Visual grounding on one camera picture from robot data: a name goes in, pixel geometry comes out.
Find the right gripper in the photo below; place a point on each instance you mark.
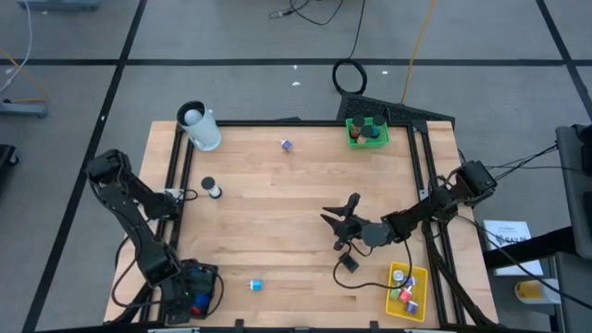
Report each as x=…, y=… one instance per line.
x=355, y=230

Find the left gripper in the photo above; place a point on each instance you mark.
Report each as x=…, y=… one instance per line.
x=178, y=296

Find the black plastic box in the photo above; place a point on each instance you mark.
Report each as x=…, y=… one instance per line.
x=349, y=264

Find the orange sand hourglass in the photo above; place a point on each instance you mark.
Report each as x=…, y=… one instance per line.
x=366, y=131

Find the purple white USB charger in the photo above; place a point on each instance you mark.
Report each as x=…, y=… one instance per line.
x=410, y=281
x=412, y=307
x=286, y=144

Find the yellow plastic basket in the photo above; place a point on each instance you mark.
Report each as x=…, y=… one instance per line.
x=421, y=289

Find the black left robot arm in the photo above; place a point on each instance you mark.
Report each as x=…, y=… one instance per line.
x=139, y=226

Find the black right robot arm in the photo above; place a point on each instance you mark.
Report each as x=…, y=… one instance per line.
x=416, y=213

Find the black plastic tray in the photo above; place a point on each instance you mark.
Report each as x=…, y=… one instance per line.
x=212, y=273

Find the blue white USB charger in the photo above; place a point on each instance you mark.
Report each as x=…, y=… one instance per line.
x=256, y=285

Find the green plastic basket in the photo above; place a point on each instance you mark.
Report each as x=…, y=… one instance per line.
x=381, y=142

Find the white sand hourglass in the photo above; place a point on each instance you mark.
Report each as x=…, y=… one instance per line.
x=208, y=183

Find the black perforated panel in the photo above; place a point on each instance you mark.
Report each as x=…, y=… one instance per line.
x=398, y=111

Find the white cylindrical container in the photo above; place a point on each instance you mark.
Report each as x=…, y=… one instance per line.
x=203, y=131

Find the white printed paper sheet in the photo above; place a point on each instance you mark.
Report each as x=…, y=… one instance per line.
x=506, y=229

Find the black diagonal beam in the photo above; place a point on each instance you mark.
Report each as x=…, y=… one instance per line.
x=532, y=250

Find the black floor object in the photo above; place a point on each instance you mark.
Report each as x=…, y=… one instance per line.
x=5, y=159

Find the grey metal cabinet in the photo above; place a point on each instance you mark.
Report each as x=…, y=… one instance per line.
x=575, y=194

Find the grey stand foot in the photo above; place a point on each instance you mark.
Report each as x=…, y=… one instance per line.
x=57, y=4
x=23, y=109

